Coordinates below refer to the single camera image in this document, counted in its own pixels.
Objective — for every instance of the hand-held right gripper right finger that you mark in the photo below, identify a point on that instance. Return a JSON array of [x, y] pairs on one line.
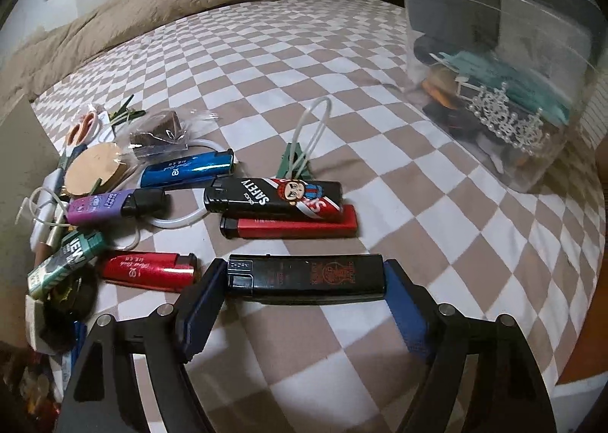
[[406, 305]]

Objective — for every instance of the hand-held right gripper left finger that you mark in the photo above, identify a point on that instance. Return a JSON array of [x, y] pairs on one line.
[[204, 305]]

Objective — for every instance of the matte red lighter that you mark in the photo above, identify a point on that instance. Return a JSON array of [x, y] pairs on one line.
[[294, 227]]

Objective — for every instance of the clear plastic container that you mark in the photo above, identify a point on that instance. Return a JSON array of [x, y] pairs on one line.
[[536, 34]]

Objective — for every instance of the shiny red lighter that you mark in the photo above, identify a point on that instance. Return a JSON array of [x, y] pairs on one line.
[[142, 270]]

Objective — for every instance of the black cartoon print lighter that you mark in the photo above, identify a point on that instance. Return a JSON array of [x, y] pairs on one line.
[[266, 195]]

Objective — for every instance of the shiny blue lighter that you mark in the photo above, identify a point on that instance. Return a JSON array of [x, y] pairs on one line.
[[185, 170]]

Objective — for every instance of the purple lighter with black cap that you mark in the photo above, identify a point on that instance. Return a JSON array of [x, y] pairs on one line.
[[104, 207]]

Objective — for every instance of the green silver lighter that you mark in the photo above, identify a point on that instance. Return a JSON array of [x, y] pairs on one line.
[[57, 264]]

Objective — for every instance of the green tag with white loop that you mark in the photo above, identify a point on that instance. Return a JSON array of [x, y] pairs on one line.
[[292, 164]]

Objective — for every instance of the round cork coaster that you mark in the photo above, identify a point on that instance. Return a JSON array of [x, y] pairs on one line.
[[95, 169]]

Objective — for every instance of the clear packet with brown item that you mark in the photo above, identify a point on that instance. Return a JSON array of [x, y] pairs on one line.
[[159, 129]]

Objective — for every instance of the silver tiara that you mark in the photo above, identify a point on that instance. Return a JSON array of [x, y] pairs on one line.
[[508, 117]]

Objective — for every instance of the teal packets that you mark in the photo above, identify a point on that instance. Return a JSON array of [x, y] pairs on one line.
[[513, 77]]

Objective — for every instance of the checkered bed sheet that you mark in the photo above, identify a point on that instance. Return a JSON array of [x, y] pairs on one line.
[[332, 58]]

